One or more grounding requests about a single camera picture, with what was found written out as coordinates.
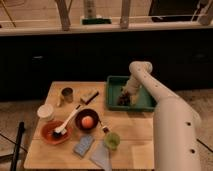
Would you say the green plastic tray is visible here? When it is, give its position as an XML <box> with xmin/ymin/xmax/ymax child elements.
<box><xmin>106</xmin><ymin>76</ymin><xmax>156</xmax><ymax>112</ymax></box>

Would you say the black pole stand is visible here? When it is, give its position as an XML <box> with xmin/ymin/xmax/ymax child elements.
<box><xmin>10</xmin><ymin>122</ymin><xmax>25</xmax><ymax>171</ymax></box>

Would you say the metal cup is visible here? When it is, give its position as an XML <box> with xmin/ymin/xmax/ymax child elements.
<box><xmin>61</xmin><ymin>87</ymin><xmax>73</xmax><ymax>103</ymax></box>

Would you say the green plastic cup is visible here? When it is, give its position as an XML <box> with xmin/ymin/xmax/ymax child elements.
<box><xmin>104</xmin><ymin>132</ymin><xmax>120</xmax><ymax>150</ymax></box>

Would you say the dark purple grape bunch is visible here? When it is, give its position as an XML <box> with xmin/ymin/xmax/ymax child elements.
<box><xmin>117</xmin><ymin>94</ymin><xmax>131</xmax><ymax>106</ymax></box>

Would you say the small brown white object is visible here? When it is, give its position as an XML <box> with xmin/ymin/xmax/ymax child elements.
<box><xmin>102</xmin><ymin>125</ymin><xmax>109</xmax><ymax>133</ymax></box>

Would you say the orange egg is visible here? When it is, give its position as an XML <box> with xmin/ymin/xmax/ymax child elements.
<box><xmin>82</xmin><ymin>116</ymin><xmax>94</xmax><ymax>129</ymax></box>

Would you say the white handled dish brush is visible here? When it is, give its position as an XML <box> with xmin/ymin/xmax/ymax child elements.
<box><xmin>53</xmin><ymin>105</ymin><xmax>80</xmax><ymax>137</ymax></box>

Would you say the dark brown bowl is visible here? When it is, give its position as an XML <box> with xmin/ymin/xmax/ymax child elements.
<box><xmin>75</xmin><ymin>109</ymin><xmax>99</xmax><ymax>131</ymax></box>

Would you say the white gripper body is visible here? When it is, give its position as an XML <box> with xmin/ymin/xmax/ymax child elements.
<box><xmin>122</xmin><ymin>76</ymin><xmax>141</xmax><ymax>95</ymax></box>

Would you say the green base on shelf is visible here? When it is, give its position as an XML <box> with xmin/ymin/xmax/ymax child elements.
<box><xmin>82</xmin><ymin>18</ymin><xmax>111</xmax><ymax>25</ymax></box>

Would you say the black cable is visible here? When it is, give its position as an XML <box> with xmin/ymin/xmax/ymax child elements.
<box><xmin>196</xmin><ymin>138</ymin><xmax>213</xmax><ymax>154</ymax></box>

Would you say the orange plastic bowl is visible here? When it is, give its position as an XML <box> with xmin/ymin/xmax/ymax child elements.
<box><xmin>40</xmin><ymin>120</ymin><xmax>72</xmax><ymax>145</ymax></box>

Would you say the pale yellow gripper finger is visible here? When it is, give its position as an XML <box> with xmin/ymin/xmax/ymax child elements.
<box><xmin>130</xmin><ymin>94</ymin><xmax>139</xmax><ymax>106</ymax></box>

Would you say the blue sponge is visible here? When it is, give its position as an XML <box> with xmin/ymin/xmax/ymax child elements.
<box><xmin>73</xmin><ymin>134</ymin><xmax>94</xmax><ymax>157</ymax></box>

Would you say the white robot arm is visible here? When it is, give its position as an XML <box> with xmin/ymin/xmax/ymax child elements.
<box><xmin>124</xmin><ymin>61</ymin><xmax>201</xmax><ymax>171</ymax></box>

